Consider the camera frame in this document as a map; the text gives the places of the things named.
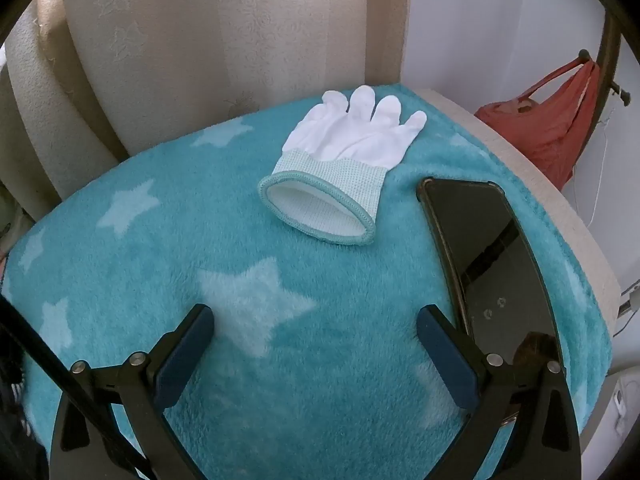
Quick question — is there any black smartphone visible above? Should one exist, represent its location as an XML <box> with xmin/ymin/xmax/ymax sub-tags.
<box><xmin>416</xmin><ymin>178</ymin><xmax>563</xmax><ymax>367</ymax></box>

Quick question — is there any teal star cartoon blanket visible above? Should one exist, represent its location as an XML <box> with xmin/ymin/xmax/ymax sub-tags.
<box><xmin>2</xmin><ymin>100</ymin><xmax>612</xmax><ymax>479</ymax></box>

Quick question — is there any white knit glove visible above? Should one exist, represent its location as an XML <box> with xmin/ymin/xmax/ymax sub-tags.
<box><xmin>258</xmin><ymin>86</ymin><xmax>427</xmax><ymax>246</ymax></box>

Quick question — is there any red plastic bag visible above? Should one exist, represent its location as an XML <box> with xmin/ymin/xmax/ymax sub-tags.
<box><xmin>475</xmin><ymin>56</ymin><xmax>600</xmax><ymax>188</ymax></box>

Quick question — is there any beige curtain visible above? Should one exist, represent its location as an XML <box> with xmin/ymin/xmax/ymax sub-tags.
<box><xmin>1</xmin><ymin>0</ymin><xmax>409</xmax><ymax>219</ymax></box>

